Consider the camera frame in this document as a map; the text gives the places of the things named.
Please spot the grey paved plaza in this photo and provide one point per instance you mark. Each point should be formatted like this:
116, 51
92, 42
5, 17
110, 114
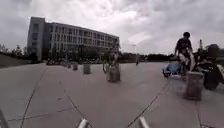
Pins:
100, 96

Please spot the person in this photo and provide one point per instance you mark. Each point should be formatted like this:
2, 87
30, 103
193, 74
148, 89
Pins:
137, 59
183, 46

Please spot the dark scooter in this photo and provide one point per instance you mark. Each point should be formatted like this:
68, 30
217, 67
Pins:
210, 73

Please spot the blue bicycle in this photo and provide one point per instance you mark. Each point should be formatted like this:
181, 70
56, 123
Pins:
172, 69

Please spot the large grey many-windowed building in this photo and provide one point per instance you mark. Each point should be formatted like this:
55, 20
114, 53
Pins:
66, 38

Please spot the row of trees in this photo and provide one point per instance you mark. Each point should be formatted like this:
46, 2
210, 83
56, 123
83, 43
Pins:
150, 57

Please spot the row of stone bollards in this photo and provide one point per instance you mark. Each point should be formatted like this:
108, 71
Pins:
114, 74

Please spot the robot's own part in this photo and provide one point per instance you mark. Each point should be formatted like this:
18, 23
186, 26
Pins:
82, 123
144, 122

